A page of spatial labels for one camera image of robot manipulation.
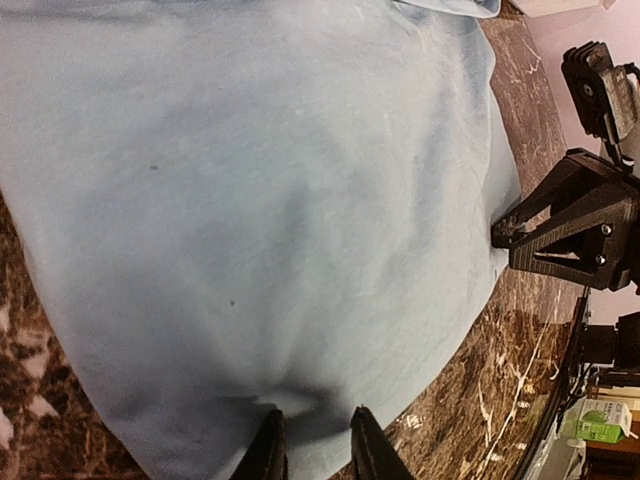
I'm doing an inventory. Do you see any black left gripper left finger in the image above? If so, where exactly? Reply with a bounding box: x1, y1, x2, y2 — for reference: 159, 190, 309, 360
233, 409, 288, 480

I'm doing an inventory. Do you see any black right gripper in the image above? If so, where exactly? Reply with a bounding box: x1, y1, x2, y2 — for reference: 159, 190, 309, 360
491, 148, 639, 294

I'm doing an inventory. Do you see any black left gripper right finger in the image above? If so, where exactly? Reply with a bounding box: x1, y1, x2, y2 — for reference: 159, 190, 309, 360
350, 406, 414, 480

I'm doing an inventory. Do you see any blue cloth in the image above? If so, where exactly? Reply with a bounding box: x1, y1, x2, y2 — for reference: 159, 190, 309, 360
1, 1, 520, 479

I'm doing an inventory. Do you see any green white carton box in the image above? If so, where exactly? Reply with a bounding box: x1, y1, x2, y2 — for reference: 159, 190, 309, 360
560, 398, 637, 444

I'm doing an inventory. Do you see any white plastic bin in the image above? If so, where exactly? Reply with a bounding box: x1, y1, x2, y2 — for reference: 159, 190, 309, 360
510, 0, 616, 18

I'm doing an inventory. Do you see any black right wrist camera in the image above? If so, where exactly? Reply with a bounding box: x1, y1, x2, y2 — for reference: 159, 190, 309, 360
561, 41, 639, 171

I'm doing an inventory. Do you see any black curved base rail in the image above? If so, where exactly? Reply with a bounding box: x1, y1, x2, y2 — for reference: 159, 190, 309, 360
513, 298, 639, 479

